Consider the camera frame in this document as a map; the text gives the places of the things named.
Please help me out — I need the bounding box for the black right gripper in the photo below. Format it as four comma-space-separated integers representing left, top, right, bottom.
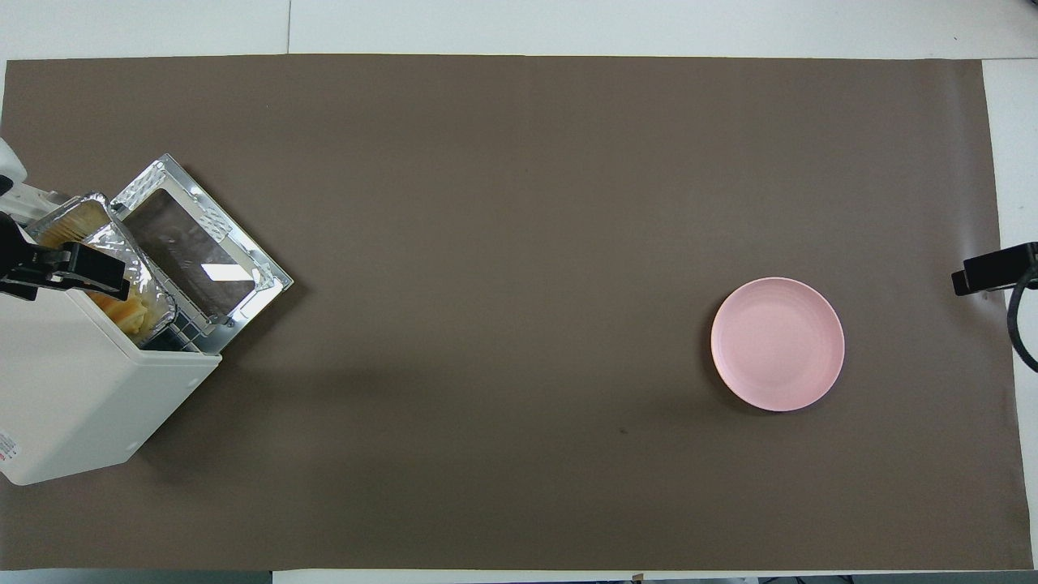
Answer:
951, 242, 1038, 298

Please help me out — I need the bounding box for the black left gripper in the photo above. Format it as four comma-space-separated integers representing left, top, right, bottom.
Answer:
0, 211, 131, 303

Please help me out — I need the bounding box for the yellow ridged bread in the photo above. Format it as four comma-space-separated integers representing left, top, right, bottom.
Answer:
41, 204, 155, 340

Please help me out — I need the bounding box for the rectangular aluminium foil tray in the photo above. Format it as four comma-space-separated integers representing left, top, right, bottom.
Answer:
31, 191, 178, 350

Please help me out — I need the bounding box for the glass oven door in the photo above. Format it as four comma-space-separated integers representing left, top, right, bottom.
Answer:
109, 153, 294, 356

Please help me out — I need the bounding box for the cream toaster oven body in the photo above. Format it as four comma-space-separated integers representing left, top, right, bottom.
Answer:
0, 182, 222, 487

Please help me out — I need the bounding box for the pink round plate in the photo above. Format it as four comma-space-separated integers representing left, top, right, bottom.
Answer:
710, 277, 846, 413

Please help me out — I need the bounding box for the brown table mat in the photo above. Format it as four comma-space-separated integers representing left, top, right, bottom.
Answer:
0, 54, 1032, 573

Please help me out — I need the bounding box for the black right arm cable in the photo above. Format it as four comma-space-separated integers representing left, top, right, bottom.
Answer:
1006, 268, 1038, 376

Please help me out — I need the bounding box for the metal wire oven rack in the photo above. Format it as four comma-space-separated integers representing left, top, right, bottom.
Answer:
166, 311, 214, 355

